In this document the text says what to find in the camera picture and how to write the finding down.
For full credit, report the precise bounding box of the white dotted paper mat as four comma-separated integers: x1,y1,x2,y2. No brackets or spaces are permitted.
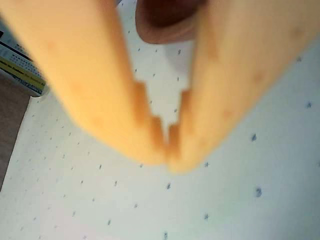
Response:
0,0,320,240

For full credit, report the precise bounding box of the round brown wooden bowl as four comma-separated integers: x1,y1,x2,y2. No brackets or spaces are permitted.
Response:
134,0,210,45

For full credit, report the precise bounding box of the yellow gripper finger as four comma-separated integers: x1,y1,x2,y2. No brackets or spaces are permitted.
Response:
0,0,168,166
166,0,320,174

